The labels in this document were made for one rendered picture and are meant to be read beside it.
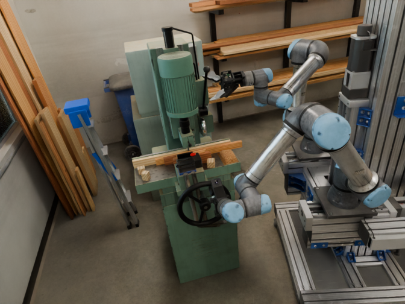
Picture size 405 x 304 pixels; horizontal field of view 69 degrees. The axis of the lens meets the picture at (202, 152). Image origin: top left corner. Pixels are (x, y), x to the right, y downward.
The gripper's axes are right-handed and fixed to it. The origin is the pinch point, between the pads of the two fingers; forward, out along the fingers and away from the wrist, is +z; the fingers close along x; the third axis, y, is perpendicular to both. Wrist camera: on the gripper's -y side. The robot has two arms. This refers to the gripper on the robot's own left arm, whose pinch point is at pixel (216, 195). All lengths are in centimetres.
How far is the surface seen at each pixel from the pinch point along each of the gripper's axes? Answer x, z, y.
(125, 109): -52, 190, -82
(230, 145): 19.6, 32.8, -22.7
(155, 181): -27.9, 20.8, -10.9
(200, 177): -4.6, 11.1, -9.4
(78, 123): -75, 73, -57
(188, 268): -18, 59, 55
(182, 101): -7, 8, -50
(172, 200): -21.1, 28.6, 2.4
